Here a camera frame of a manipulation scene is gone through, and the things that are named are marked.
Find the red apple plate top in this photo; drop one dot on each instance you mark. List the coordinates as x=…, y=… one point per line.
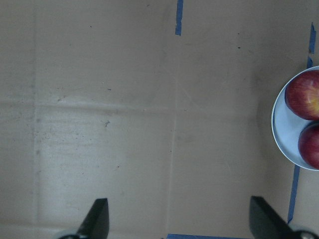
x=302, y=95

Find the light blue plate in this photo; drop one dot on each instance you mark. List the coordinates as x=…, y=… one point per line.
x=286, y=129

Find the red apple plate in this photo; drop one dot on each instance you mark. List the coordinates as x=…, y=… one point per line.
x=302, y=95
x=308, y=145

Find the red apple plate front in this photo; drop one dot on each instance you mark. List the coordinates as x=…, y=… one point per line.
x=308, y=145

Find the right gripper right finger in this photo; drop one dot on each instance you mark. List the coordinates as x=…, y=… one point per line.
x=265, y=223

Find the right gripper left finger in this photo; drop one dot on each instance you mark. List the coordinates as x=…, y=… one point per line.
x=96, y=224

